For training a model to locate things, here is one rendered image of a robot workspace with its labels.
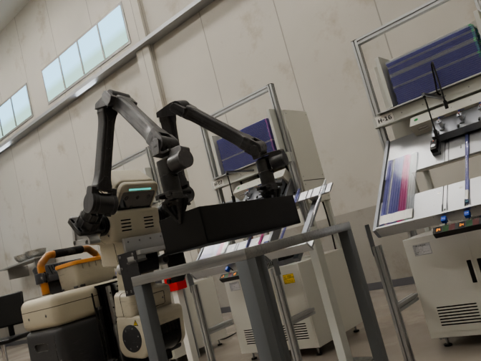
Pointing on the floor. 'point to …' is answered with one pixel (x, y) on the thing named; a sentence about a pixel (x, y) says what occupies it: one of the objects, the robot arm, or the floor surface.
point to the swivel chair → (9, 317)
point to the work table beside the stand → (260, 294)
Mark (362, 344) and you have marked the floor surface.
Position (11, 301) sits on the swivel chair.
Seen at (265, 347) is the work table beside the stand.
